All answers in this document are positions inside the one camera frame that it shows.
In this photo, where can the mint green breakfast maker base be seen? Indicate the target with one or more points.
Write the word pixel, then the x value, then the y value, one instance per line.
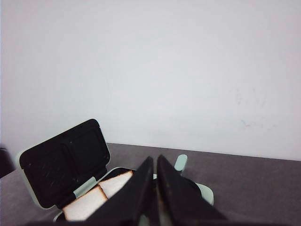
pixel 205 191

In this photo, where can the black round frying pan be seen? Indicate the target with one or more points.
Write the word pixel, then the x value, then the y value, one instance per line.
pixel 182 164

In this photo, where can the breakfast maker hinged lid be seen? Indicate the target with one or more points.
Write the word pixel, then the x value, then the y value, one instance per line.
pixel 55 170

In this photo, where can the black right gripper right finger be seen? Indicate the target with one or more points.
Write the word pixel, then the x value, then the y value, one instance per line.
pixel 183 206

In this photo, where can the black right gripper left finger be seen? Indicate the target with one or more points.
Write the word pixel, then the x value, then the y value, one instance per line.
pixel 126 208

